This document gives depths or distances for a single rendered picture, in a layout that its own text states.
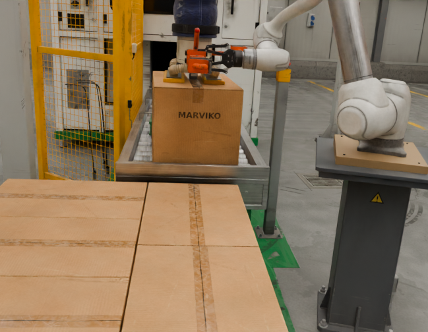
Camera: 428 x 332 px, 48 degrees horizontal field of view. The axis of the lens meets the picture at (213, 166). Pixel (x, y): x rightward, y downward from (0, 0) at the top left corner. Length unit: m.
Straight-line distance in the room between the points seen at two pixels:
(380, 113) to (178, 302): 0.94
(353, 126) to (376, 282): 0.72
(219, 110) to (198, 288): 1.03
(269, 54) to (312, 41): 9.35
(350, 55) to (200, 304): 0.99
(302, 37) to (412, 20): 2.65
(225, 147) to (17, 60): 1.32
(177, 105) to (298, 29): 9.33
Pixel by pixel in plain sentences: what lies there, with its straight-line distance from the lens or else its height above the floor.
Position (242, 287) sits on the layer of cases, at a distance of 1.36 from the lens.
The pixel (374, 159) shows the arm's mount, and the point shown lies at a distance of 1.85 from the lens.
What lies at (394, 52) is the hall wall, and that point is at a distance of 12.31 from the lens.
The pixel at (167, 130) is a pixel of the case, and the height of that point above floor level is 0.76.
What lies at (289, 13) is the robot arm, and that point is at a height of 1.28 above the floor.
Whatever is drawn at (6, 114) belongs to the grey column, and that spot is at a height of 0.66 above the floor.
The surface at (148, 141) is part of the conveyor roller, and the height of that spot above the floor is 0.54.
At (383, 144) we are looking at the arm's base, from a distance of 1.94.
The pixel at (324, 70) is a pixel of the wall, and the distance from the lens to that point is 11.50.
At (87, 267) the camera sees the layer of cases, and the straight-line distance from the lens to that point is 1.45.
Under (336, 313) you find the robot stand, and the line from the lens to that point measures 2.19.
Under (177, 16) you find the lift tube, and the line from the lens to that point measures 2.35.
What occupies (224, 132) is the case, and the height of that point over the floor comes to 0.75.
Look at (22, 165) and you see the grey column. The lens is 3.03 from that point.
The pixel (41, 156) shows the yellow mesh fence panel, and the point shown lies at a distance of 3.54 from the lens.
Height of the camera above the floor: 1.25
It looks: 17 degrees down
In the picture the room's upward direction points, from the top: 3 degrees clockwise
